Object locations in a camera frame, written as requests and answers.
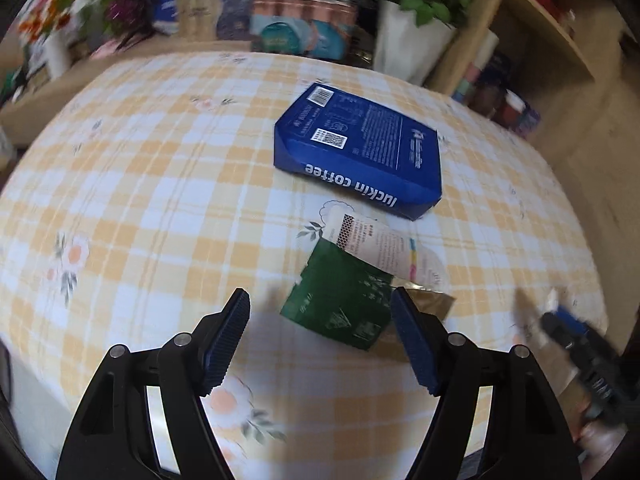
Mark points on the blue coffee box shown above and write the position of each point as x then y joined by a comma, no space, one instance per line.
360,145

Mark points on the stack of pastel cups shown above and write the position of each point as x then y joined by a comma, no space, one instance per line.
475,70

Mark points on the white printed paper packet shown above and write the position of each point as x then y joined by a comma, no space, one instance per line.
390,250

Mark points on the orange artificial flowers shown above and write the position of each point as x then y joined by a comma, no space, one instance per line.
45,12

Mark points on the brown cup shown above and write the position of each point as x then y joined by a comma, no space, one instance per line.
489,99

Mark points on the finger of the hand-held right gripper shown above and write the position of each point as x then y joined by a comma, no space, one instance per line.
567,325

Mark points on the blue and gold tissue pack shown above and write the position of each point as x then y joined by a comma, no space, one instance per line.
210,15

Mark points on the yellow plaid tablecloth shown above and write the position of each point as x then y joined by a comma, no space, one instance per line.
160,185

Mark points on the gold foil wrapper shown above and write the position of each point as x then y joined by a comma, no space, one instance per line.
430,302

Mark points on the white flower vase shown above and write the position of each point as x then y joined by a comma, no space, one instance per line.
405,45

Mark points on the green paper packet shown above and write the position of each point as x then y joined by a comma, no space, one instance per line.
340,295

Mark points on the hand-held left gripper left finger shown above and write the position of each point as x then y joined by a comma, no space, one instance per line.
227,335

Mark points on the red cup with white rim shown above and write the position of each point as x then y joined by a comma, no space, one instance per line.
514,109

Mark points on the white bottle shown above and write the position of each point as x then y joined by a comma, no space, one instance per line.
57,52

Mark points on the wooden shelf unit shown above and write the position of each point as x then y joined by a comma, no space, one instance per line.
540,20

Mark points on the small blue box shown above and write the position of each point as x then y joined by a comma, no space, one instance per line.
531,121

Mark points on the orange and teal tissue pack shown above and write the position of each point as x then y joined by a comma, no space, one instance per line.
300,25

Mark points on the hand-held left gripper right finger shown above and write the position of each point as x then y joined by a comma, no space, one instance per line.
415,342

